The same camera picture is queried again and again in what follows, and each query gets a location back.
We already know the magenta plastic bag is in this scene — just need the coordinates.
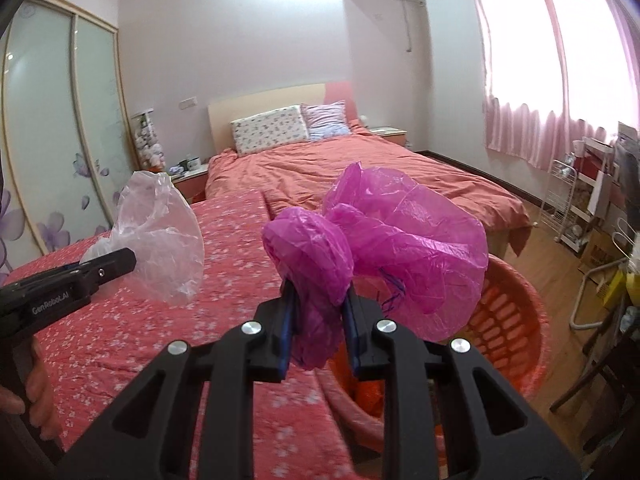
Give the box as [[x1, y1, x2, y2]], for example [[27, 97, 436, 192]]
[[261, 160, 490, 372]]

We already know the clear white plastic bag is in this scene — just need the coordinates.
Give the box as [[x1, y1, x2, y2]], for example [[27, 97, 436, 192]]
[[80, 171, 205, 304]]

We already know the person's left hand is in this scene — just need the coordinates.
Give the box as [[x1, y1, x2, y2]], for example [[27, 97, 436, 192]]
[[0, 338, 62, 441]]

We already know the red plastic laundry basket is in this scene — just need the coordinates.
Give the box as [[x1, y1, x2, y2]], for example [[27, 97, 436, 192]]
[[316, 256, 550, 453]]

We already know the sliding-door floral wardrobe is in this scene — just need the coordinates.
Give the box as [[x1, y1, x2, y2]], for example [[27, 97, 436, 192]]
[[1, 0, 137, 278]]

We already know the pink left nightstand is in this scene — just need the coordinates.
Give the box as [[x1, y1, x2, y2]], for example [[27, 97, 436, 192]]
[[172, 164, 208, 204]]

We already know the salmon duvet bed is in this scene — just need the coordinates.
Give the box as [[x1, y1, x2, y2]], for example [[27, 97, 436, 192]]
[[205, 125, 533, 254]]

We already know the stuffed toy rack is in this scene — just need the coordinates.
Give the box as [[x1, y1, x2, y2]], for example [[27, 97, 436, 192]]
[[132, 108, 166, 172]]

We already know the right nightstand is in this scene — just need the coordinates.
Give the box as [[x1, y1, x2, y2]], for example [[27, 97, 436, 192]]
[[370, 127, 407, 148]]

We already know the beige wooden headboard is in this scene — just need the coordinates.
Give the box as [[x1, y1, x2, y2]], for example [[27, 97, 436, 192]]
[[207, 80, 358, 154]]

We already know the pink striped pillow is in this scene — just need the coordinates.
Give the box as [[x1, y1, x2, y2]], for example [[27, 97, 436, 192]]
[[300, 100, 350, 142]]

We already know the cardboard box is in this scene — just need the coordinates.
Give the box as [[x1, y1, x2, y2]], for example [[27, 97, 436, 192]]
[[579, 230, 624, 272]]

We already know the white floral pillow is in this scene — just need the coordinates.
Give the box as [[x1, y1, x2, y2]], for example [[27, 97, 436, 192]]
[[231, 105, 309, 156]]

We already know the pink window curtain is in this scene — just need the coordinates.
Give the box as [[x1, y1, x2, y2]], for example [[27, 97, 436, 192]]
[[474, 0, 639, 170]]

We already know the white metal chair frame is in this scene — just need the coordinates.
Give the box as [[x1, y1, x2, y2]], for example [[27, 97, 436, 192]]
[[568, 217, 637, 333]]

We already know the white wire shelf cart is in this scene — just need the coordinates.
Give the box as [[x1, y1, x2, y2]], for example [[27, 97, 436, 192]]
[[534, 138, 614, 254]]

